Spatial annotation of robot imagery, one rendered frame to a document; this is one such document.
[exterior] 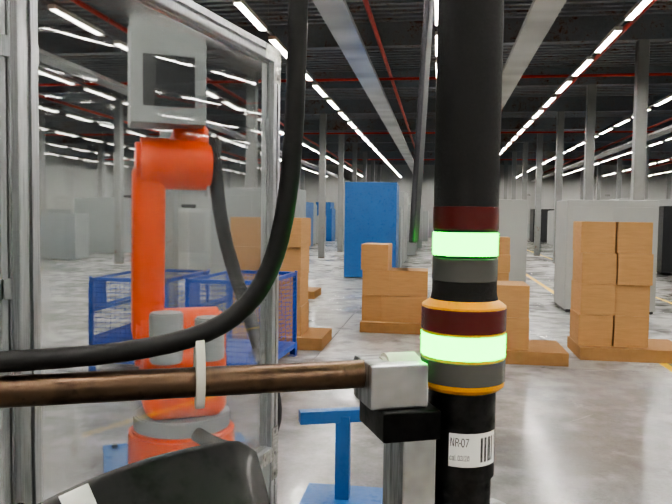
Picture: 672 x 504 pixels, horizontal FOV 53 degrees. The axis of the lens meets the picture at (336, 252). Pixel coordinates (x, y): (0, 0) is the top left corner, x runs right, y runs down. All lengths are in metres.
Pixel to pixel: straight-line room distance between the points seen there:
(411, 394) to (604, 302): 8.17
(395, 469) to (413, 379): 0.05
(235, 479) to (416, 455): 0.15
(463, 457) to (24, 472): 0.87
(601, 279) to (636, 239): 0.59
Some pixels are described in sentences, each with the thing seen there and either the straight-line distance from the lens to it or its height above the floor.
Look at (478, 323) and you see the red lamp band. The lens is 0.34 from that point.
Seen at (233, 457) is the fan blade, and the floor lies 1.46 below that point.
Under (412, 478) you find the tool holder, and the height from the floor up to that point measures 1.49.
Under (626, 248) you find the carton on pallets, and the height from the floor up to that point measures 1.29.
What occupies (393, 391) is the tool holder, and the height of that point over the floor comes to 1.53.
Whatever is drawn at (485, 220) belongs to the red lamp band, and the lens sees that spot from 0.34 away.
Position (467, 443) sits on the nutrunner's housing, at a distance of 0.36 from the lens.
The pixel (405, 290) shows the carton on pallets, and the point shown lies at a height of 0.59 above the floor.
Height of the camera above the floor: 1.62
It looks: 3 degrees down
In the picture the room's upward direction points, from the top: 1 degrees clockwise
